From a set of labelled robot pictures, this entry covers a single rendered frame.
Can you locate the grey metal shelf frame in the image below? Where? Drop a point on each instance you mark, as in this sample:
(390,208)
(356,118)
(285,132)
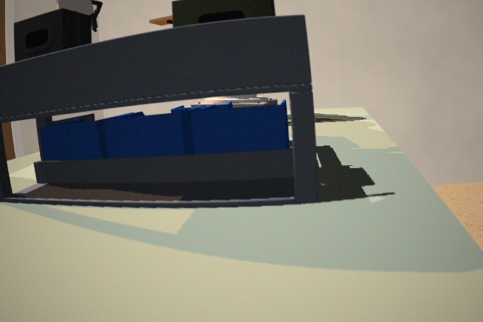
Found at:
(259,55)

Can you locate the blue bin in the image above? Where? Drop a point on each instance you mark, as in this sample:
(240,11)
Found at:
(240,129)
(75,139)
(136,134)
(181,108)

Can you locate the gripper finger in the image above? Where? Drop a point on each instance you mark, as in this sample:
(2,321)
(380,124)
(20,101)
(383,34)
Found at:
(94,15)

